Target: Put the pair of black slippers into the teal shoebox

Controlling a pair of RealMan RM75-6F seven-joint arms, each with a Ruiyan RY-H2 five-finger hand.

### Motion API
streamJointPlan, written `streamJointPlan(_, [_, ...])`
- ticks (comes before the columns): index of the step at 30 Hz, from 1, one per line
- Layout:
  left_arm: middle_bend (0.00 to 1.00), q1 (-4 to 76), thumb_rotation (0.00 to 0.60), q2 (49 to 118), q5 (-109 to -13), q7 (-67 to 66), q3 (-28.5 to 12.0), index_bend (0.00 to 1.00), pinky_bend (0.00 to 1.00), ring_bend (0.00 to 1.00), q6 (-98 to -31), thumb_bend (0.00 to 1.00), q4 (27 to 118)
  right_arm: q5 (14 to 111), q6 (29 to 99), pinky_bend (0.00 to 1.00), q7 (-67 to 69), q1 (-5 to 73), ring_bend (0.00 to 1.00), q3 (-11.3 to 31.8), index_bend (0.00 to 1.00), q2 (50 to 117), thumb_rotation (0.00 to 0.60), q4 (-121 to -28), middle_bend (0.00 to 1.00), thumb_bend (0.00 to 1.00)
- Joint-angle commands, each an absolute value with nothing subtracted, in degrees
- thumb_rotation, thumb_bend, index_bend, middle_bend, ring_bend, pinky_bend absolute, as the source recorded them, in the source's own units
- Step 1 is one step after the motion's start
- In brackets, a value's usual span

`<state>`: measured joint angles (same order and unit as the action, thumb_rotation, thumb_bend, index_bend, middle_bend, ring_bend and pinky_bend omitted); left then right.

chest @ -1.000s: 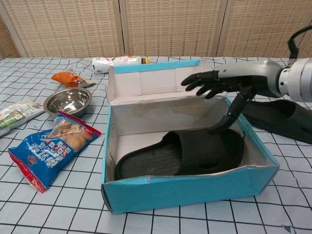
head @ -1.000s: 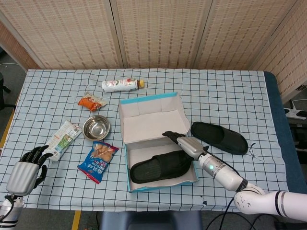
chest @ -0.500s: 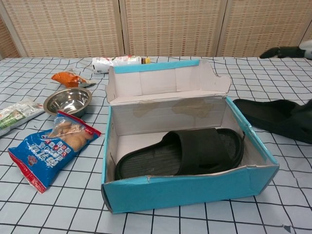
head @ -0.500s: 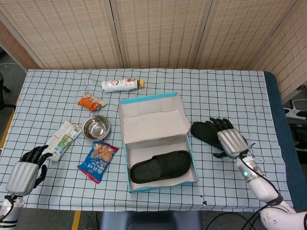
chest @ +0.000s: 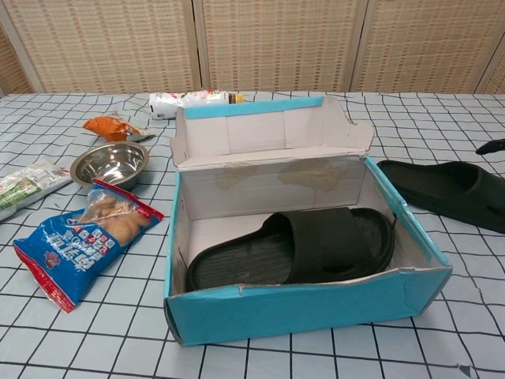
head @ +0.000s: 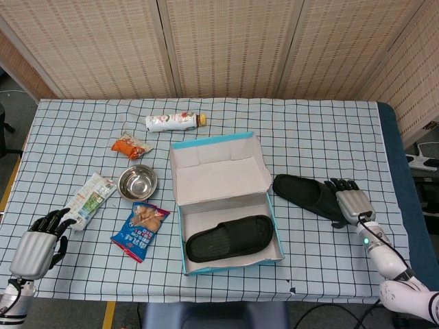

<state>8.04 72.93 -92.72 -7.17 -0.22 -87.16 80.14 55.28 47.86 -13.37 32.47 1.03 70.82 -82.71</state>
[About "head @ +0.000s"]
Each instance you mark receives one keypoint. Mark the black rubber slipper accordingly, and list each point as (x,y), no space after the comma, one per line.
(223,241)
(298,190)

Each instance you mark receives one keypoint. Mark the stainless steel bowl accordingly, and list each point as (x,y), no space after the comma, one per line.
(137,183)

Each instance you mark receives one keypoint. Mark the white green paper package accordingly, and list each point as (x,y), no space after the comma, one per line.
(91,198)

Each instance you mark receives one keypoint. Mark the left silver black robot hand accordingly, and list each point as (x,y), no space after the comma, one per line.
(31,255)

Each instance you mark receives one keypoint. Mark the dark blue table pad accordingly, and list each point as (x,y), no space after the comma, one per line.
(398,154)

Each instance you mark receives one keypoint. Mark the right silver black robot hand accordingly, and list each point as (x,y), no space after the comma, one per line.
(355,205)

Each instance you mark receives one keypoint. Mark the blue chair seat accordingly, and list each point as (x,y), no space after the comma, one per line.
(212,317)

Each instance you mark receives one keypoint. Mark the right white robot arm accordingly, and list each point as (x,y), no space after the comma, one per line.
(387,260)

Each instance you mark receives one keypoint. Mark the blue snack bag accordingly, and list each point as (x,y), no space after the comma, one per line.
(137,236)

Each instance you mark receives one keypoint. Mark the blue checkered tablecloth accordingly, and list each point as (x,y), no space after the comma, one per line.
(308,137)

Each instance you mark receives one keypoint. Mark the white chair base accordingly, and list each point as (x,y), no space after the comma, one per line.
(423,159)

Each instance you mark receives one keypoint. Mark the blue cardboard shoe box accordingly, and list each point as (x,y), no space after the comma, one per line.
(219,178)

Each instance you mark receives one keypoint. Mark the bamboo folding screen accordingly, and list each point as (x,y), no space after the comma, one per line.
(223,44)

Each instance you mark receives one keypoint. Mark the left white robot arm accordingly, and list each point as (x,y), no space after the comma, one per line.
(15,301)

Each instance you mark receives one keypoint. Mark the orange snack bag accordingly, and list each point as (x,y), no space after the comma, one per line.
(127,145)

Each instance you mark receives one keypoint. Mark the black office chair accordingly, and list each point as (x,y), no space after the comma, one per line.
(4,137)

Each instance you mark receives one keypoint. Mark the white bottle with yellow cap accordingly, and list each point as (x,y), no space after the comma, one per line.
(168,122)

